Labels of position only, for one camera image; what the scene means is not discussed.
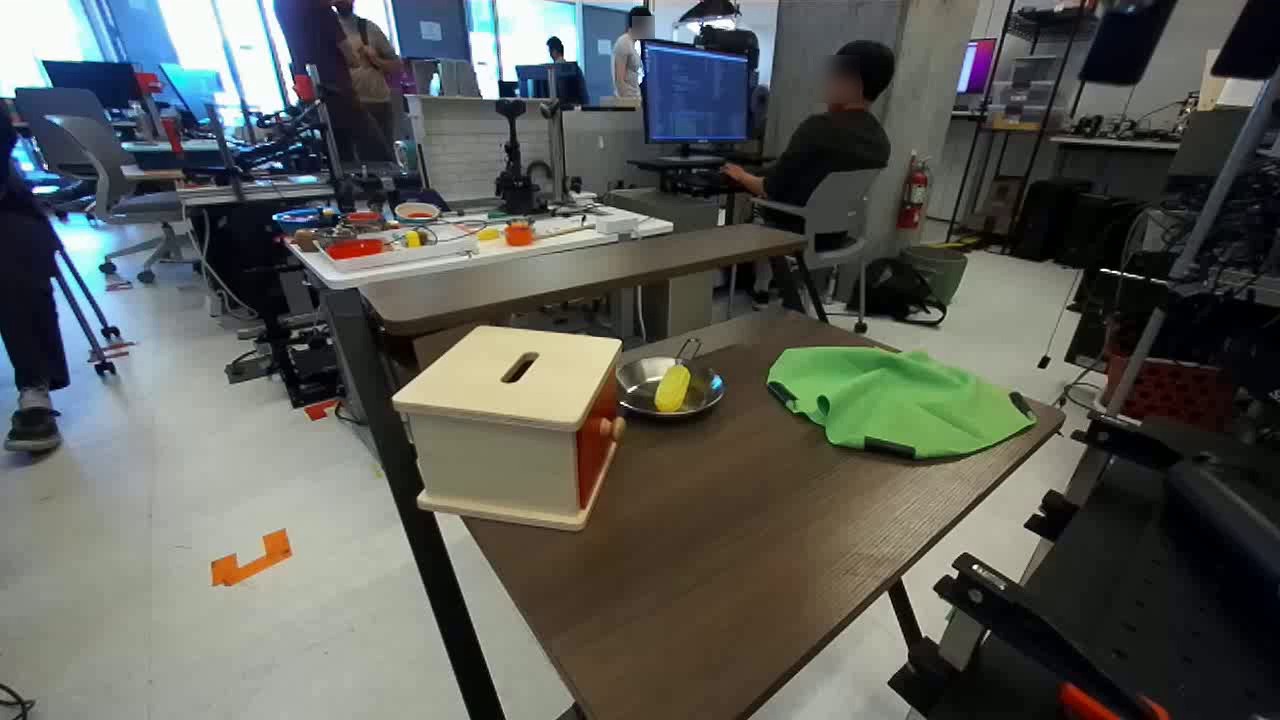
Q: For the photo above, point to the computer monitor with blue screen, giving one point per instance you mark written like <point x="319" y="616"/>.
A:
<point x="699" y="95"/>

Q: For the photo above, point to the round metal bowl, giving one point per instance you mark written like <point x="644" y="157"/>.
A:
<point x="639" y="383"/>

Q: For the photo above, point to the black camera stand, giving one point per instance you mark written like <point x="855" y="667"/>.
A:
<point x="519" y="174"/>

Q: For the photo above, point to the white table with clutter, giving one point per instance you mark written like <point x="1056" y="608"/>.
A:
<point x="452" y="248"/>

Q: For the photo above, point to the black tripod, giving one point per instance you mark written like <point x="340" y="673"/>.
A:
<point x="80" y="300"/>

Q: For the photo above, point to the yellow lemon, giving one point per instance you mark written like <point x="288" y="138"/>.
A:
<point x="673" y="389"/>

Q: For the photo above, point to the small orange cup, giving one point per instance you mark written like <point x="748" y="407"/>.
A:
<point x="520" y="233"/>

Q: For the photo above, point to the cream wooden box with slot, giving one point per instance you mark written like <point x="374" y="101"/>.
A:
<point x="505" y="431"/>

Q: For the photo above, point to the red mesh crate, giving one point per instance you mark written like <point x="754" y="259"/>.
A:
<point x="1181" y="389"/>

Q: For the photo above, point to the grey metal pole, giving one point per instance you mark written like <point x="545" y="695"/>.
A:
<point x="1193" y="243"/>

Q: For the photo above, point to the dark wooden side table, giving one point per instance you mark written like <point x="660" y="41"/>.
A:
<point x="572" y="272"/>

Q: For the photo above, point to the standing person in brown jacket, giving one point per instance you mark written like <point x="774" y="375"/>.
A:
<point x="364" y="82"/>

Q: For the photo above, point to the grey swivel chair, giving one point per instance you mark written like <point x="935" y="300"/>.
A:
<point x="93" y="161"/>

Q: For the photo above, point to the standing person in dark trousers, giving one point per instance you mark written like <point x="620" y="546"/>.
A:
<point x="24" y="307"/>

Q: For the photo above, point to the seated person in black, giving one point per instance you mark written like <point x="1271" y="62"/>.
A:
<point x="827" y="146"/>

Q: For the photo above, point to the red fire extinguisher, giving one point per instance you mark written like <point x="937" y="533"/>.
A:
<point x="913" y="195"/>

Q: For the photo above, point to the green microfiber cloth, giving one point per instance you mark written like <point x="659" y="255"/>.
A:
<point x="895" y="403"/>

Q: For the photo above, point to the black metal table leg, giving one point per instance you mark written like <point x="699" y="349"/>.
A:
<point x="452" y="613"/>
<point x="905" y="624"/>

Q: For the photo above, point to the grey office chair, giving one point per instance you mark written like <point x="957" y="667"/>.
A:
<point x="840" y="213"/>

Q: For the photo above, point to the dark bag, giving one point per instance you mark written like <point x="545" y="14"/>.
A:
<point x="911" y="287"/>

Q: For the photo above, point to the distant person in white shirt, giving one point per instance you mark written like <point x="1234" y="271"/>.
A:
<point x="629" y="62"/>

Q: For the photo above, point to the orange plastic tray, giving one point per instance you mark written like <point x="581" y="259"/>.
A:
<point x="356" y="248"/>

